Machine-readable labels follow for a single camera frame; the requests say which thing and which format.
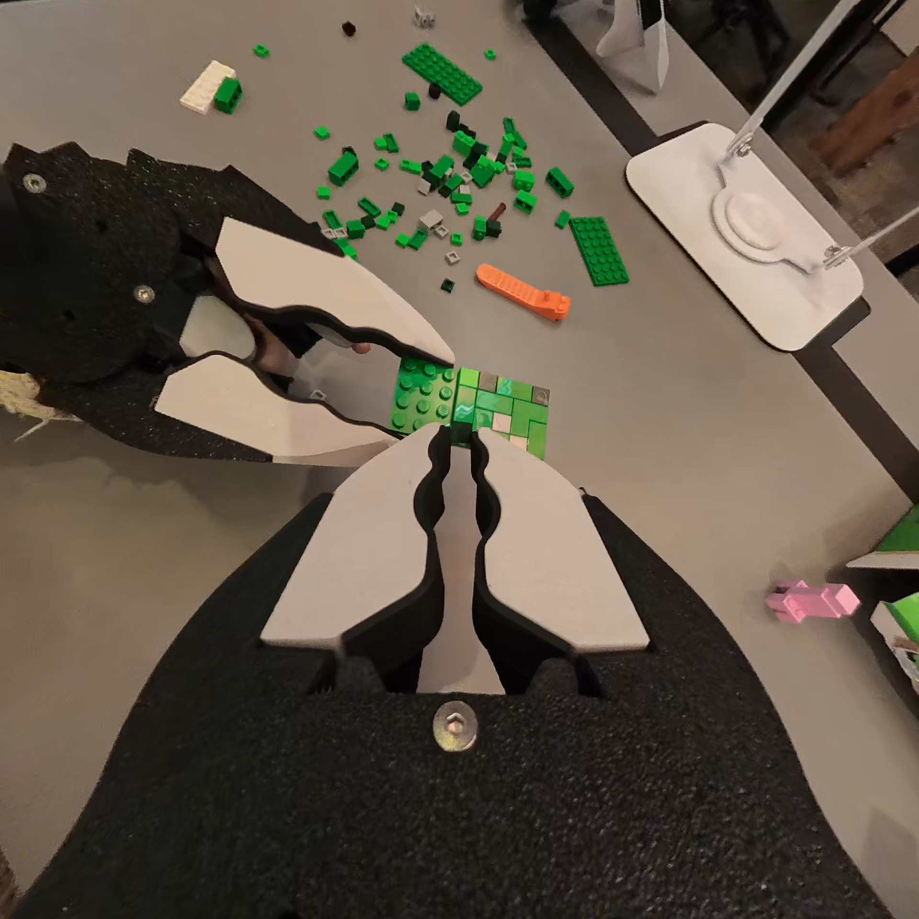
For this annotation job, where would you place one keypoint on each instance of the black and white device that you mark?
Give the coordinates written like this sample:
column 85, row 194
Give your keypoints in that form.
column 624, row 36

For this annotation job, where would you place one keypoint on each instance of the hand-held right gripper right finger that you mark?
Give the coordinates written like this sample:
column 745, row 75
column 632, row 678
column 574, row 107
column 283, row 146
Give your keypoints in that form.
column 560, row 567

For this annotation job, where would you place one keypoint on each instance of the orange brick separator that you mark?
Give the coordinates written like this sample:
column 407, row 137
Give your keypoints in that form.
column 520, row 291

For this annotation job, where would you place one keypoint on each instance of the clear book stand white base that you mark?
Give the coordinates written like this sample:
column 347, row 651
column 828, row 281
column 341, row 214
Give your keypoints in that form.
column 747, row 230

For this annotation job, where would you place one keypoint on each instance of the green lego brick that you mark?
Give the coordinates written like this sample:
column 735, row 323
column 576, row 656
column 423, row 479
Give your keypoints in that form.
column 228, row 95

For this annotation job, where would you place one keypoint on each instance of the pile of lego pieces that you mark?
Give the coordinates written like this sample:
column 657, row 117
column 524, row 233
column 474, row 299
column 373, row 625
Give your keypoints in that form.
column 481, row 172

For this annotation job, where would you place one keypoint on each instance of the grey lego piece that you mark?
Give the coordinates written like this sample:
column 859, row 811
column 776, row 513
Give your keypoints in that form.
column 423, row 16

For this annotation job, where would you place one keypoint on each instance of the green studded lego plate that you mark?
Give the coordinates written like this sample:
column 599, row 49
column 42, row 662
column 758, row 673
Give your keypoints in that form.
column 599, row 251
column 441, row 74

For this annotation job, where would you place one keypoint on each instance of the green lego box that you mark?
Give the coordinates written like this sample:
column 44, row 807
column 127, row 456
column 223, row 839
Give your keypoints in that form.
column 901, row 639
column 894, row 538

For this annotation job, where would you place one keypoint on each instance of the white lego plate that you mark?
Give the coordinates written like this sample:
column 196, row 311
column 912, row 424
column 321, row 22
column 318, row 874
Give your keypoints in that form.
column 201, row 90

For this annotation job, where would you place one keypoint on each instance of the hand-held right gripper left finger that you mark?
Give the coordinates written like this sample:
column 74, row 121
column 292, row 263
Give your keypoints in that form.
column 344, row 560

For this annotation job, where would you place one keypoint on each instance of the green lego plate assembly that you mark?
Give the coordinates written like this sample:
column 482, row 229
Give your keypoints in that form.
column 495, row 409

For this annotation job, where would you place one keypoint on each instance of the person's left hand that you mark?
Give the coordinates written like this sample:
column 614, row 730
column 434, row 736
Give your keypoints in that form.
column 276, row 352

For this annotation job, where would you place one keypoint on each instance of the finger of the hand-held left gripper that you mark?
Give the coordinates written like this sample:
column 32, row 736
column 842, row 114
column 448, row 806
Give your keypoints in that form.
column 237, row 409
column 309, row 280

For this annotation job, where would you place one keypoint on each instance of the pink lego pig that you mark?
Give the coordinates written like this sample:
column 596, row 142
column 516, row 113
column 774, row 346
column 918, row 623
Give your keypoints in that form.
column 811, row 601

